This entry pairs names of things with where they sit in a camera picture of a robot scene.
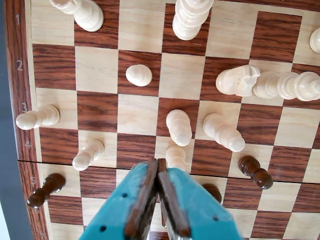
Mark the dark grey mat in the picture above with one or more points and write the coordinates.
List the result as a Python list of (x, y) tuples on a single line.
[(6, 100)]

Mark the light pawn centre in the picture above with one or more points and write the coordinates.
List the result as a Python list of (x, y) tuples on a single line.
[(178, 127)]

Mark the light wooden bishop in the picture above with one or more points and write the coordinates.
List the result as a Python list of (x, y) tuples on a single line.
[(222, 132)]

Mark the light wooden queen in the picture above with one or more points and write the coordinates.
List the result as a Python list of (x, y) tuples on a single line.
[(287, 86)]

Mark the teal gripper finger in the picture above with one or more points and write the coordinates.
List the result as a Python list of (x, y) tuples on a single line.
[(205, 217), (115, 215)]

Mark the dark wooden pawn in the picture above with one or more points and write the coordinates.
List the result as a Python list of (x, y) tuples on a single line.
[(47, 187), (255, 172)]

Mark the light wooden rook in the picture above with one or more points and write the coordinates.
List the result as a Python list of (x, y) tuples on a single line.
[(87, 15)]

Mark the wooden folding chess board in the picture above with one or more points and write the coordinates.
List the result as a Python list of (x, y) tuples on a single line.
[(97, 110)]

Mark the light wooden pawn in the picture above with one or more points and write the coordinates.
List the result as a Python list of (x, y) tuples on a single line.
[(138, 75), (42, 117), (90, 152), (175, 156)]

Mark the light wooden king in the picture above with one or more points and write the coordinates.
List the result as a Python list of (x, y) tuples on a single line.
[(190, 20)]

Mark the dark pawn beside king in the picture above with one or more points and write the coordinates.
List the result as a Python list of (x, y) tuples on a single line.
[(213, 191)]

